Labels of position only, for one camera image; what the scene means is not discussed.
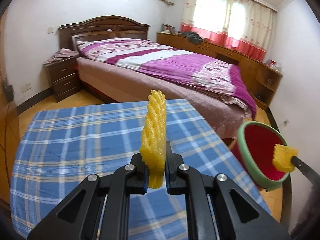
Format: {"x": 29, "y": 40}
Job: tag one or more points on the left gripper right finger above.
{"x": 217, "y": 208}

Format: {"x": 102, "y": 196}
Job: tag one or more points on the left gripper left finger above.
{"x": 98, "y": 208}

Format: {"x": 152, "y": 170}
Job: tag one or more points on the yellow foam sheet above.
{"x": 153, "y": 138}

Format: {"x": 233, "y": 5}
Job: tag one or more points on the red bin green rim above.
{"x": 254, "y": 149}

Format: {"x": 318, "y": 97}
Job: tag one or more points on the blue plaid tablecloth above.
{"x": 62, "y": 147}

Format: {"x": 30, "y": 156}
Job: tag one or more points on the long wooden cabinet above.
{"x": 260, "y": 79}

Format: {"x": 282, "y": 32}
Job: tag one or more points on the items on cabinet end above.
{"x": 275, "y": 66}

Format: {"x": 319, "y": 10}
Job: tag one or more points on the dark wooden nightstand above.
{"x": 63, "y": 77}

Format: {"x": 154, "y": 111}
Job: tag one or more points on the wooden bed with headboard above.
{"x": 124, "y": 85}

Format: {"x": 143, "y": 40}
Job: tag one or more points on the white pink curtains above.
{"x": 244, "y": 26}

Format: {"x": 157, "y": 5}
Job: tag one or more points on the clothes on nightstand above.
{"x": 60, "y": 55}

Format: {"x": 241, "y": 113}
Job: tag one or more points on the dark clothes pile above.
{"x": 192, "y": 36}

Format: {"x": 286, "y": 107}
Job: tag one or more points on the purple floral quilt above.
{"x": 192, "y": 70}

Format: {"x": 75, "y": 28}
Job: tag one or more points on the books on cabinet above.
{"x": 168, "y": 29}

